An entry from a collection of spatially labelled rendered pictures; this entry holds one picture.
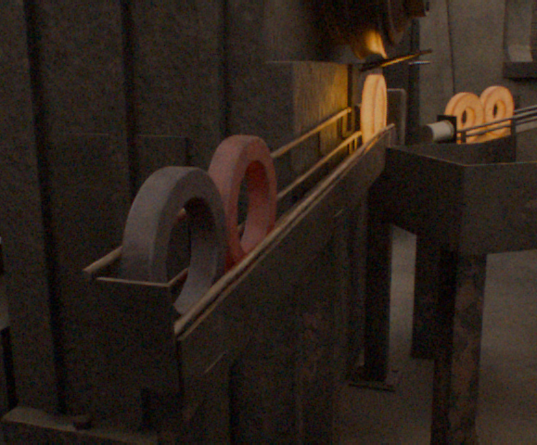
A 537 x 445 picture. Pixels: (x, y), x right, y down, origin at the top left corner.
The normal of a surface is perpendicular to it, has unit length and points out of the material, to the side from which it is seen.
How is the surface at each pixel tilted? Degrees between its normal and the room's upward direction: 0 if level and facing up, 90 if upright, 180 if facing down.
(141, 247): 71
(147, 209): 48
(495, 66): 90
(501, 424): 0
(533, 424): 0
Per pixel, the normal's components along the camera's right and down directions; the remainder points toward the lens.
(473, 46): -0.54, 0.19
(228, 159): -0.21, -0.61
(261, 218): -0.29, -0.22
